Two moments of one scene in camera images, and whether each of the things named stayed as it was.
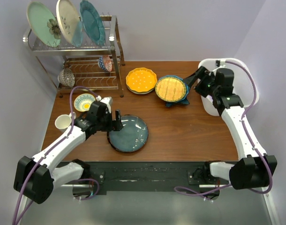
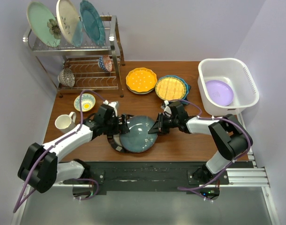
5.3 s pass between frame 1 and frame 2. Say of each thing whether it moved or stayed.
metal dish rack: stayed
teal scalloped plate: stayed
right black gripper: moved
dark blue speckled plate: moved
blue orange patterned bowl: stayed
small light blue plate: stayed
